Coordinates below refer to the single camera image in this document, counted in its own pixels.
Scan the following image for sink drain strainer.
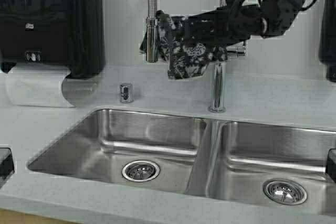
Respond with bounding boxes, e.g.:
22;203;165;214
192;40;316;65
121;160;161;183
262;178;308;206

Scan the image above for black white patterned cloth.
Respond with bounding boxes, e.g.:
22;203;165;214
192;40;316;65
155;10;227;80

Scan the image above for black left robot base corner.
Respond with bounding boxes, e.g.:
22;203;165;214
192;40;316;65
1;147;15;188

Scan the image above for white paper towel sheet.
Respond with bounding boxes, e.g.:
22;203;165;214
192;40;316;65
4;64;103;108

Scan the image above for stainless steel double sink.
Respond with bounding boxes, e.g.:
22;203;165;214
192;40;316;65
28;108;335;216

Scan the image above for black wall soap dispenser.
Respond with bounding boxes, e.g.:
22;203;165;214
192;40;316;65
319;0;335;83

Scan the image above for left sink drain strainer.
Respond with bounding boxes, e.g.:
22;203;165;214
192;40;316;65
121;160;161;183

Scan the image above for right sink drain strainer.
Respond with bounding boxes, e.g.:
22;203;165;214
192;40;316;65
262;178;308;206

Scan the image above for black paper towel dispenser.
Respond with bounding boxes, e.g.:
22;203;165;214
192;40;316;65
1;0;106;79

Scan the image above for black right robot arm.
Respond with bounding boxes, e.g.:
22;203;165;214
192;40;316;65
184;0;317;46

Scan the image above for small chrome air gap cap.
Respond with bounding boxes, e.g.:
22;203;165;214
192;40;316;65
120;83;133;103

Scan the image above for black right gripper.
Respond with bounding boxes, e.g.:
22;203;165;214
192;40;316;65
182;7;248;48

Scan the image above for chrome spring kitchen faucet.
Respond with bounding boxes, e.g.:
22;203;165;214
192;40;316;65
140;0;236;113

